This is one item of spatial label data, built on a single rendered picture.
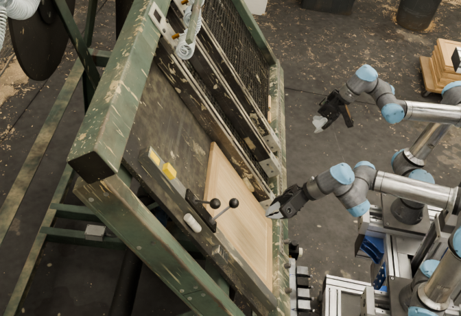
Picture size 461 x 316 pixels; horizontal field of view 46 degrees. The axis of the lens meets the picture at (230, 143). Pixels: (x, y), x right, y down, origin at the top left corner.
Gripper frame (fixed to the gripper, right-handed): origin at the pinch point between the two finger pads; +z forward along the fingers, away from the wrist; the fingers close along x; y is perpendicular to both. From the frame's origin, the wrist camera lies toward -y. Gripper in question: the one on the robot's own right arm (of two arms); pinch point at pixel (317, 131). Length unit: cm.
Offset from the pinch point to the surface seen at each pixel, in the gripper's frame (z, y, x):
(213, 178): 29, 27, 32
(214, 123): 19.8, 38.2, 11.8
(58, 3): 20, 118, 7
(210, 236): 31, 19, 59
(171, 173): 13, 45, 64
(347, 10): 58, -53, -427
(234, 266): 40, 3, 55
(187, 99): 16, 53, 15
